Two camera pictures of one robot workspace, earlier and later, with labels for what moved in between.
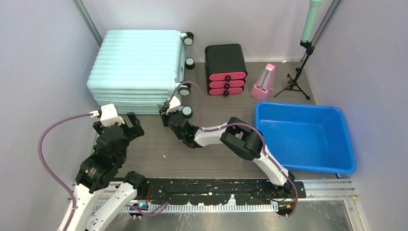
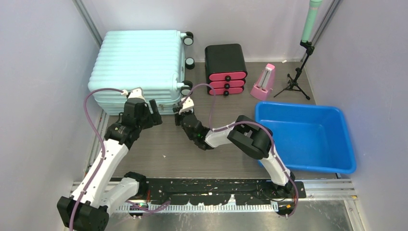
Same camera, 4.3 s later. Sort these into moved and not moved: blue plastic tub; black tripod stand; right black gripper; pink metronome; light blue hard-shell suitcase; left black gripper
Moved: right black gripper; left black gripper
Not moved: light blue hard-shell suitcase; pink metronome; blue plastic tub; black tripod stand
